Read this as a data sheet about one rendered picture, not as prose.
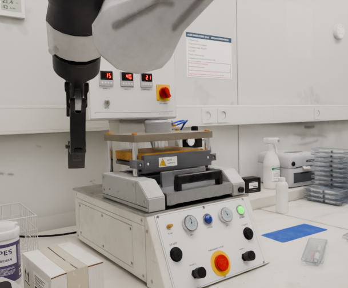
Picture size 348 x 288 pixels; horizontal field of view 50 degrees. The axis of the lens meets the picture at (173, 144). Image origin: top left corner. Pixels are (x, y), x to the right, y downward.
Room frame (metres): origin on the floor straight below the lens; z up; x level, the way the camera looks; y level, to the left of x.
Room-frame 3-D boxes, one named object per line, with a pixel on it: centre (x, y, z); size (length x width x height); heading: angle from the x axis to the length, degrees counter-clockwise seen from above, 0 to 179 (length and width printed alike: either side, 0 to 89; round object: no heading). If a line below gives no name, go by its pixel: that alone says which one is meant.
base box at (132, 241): (1.11, 0.03, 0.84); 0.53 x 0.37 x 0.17; 36
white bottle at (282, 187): (1.52, -0.44, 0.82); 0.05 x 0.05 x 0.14
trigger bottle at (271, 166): (1.82, -0.48, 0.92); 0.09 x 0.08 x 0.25; 43
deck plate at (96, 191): (1.14, 0.06, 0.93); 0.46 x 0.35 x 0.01; 36
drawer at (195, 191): (1.07, 0.02, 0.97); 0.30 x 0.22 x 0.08; 36
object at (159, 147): (1.11, 0.04, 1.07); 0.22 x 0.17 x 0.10; 126
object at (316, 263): (1.03, -0.39, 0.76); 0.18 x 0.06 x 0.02; 154
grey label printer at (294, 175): (1.93, -0.59, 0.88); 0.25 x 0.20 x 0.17; 30
